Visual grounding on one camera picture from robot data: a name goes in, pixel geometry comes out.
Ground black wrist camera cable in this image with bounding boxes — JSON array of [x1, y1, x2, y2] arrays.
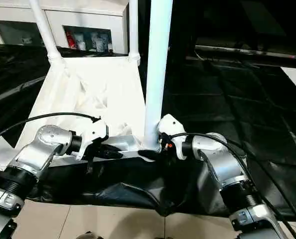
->
[[0, 112, 102, 145], [166, 131, 296, 239]]

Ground white plastic table top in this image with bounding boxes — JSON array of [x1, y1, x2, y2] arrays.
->
[[0, 56, 161, 173]]

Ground dark metal rod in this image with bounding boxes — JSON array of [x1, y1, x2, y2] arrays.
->
[[194, 44, 296, 62]]

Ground grey left robot foot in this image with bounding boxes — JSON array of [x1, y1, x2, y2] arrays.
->
[[77, 231, 99, 239]]

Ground black left wrist camera cable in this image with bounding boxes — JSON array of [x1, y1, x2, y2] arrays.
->
[[0, 112, 102, 145]]

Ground black work mat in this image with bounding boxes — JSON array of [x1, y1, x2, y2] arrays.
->
[[0, 43, 296, 223]]

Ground black case with gold label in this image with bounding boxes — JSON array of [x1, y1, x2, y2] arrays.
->
[[138, 0, 196, 61]]

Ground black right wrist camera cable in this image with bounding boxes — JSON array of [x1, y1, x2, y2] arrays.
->
[[166, 131, 296, 239]]

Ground white glass-door cabinet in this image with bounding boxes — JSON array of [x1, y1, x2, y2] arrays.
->
[[0, 0, 131, 55]]

